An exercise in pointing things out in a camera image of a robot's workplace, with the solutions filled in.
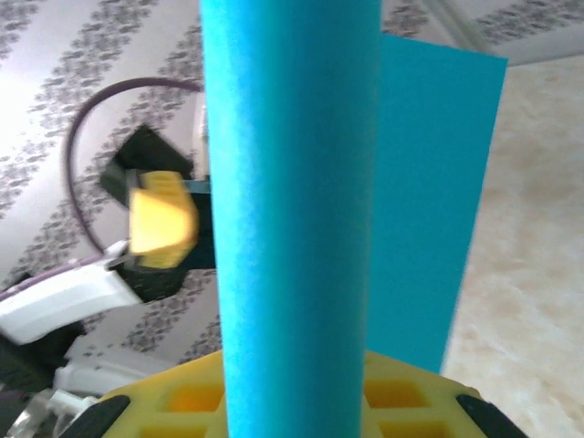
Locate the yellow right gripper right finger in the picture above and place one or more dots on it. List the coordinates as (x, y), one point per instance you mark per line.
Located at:
(410, 378)

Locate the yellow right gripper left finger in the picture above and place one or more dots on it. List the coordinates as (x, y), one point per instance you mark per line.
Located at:
(155, 410)

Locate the blue paper sheet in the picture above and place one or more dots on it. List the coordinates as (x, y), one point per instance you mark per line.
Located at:
(296, 182)

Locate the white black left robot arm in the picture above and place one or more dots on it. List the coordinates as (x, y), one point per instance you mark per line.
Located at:
(55, 301)

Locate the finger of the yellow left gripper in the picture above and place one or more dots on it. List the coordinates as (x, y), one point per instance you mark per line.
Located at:
(162, 219)

